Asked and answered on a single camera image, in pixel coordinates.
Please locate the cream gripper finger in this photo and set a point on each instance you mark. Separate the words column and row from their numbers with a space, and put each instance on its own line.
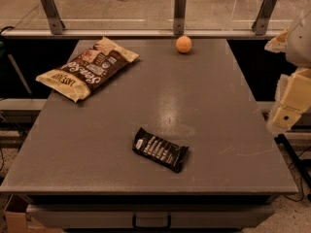
column 278, row 43
column 292, row 100

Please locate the left metal bracket post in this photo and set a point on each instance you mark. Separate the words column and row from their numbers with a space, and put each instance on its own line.
column 55, row 23

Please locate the black rxbar chocolate bar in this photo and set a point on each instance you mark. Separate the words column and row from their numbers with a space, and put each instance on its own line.
column 159, row 150

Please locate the grey drawer with handle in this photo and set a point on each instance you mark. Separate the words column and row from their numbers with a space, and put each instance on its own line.
column 143, row 217

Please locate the metal bracket post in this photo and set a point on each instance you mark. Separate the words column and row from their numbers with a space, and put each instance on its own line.
column 179, row 16
column 260, row 25
column 55, row 23

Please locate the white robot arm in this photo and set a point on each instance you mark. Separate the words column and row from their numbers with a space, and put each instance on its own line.
column 298, row 45

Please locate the right metal bracket post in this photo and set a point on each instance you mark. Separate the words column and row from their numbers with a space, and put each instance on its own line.
column 260, row 25

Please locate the black stand leg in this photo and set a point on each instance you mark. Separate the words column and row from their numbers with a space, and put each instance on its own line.
column 302, row 165

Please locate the glass barrier panel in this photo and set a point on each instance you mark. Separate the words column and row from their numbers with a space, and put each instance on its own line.
column 131, row 14

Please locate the middle metal bracket post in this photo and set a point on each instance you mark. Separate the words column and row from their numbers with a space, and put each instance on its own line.
column 179, row 16

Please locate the brown white snack bag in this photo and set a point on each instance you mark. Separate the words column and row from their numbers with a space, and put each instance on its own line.
column 81, row 76

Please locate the orange fruit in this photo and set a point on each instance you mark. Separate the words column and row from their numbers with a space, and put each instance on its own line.
column 183, row 44

